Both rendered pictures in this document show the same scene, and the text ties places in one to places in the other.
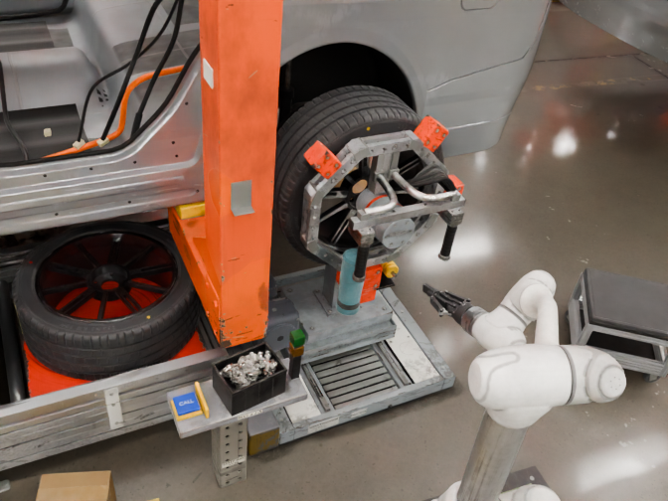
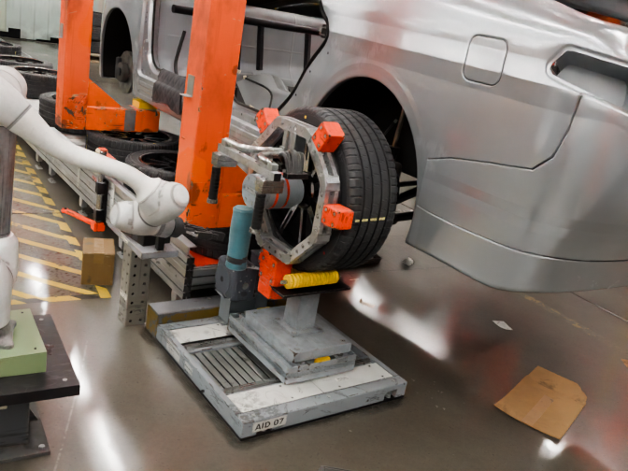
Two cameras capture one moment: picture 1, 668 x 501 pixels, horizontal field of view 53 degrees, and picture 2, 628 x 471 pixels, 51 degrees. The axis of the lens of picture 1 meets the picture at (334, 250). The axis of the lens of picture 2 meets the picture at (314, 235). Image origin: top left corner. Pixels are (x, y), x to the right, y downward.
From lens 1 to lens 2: 3.23 m
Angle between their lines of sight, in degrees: 72
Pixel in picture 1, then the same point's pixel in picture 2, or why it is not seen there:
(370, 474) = (126, 379)
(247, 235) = (189, 121)
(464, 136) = (459, 243)
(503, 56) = (506, 153)
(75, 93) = not seen: hidden behind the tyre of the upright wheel
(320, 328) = (256, 316)
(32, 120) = not seen: hidden behind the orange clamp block
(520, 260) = not seen: outside the picture
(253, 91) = (202, 11)
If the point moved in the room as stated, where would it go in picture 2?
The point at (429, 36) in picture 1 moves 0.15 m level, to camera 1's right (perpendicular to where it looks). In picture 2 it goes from (434, 96) to (445, 103)
